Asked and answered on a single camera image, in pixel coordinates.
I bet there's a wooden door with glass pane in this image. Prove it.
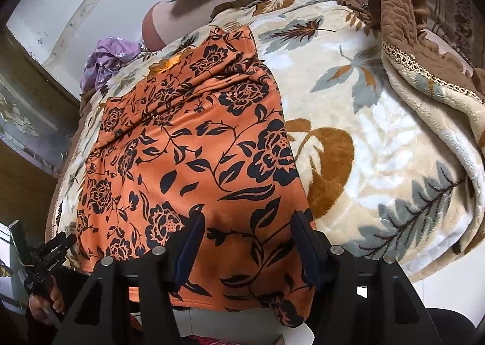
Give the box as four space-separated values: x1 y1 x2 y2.
0 26 82 224

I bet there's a person's dark clothing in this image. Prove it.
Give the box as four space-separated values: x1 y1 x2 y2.
424 307 485 345

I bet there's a brown quilted cloth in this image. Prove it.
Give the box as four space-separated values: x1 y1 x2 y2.
335 0 485 101

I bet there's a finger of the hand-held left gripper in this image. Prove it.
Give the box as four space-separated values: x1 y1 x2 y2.
36 233 78 259

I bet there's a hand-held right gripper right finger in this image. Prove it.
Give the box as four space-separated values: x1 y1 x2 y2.
292 210 442 345

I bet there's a leaf print blanket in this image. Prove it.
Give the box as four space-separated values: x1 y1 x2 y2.
47 0 485 285

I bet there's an orange floral shirt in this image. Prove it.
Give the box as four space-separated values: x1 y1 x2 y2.
76 25 319 327

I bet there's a purple floral cloth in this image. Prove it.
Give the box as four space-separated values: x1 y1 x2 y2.
80 37 146 91

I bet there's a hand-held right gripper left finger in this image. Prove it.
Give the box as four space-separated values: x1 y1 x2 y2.
51 212 207 345

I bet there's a person's left hand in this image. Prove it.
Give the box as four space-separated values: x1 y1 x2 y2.
29 277 69 325

